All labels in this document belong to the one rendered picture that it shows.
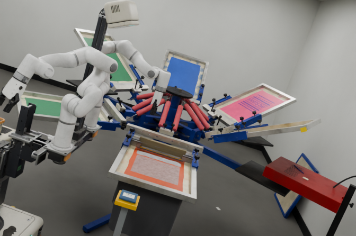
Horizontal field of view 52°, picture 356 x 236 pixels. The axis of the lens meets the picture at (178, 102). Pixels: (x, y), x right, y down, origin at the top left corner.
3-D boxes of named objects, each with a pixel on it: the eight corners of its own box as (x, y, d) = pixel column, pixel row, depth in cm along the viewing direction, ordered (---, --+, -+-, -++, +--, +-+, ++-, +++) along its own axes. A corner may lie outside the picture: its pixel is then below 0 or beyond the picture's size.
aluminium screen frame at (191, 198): (194, 203, 230) (196, 199, 229) (106, 177, 228) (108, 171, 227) (194, 157, 306) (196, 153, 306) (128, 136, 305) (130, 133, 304)
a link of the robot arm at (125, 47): (95, 48, 234) (103, 47, 249) (120, 70, 235) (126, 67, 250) (109, 29, 231) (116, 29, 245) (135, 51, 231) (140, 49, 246)
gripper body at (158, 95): (156, 85, 244) (151, 100, 246) (153, 88, 234) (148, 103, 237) (167, 89, 243) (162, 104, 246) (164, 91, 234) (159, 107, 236)
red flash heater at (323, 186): (343, 198, 309) (348, 186, 306) (335, 215, 269) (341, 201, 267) (276, 165, 337) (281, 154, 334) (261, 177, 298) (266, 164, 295)
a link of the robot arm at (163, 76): (148, 65, 233) (151, 64, 242) (143, 81, 235) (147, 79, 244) (170, 73, 232) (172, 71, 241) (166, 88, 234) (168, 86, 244)
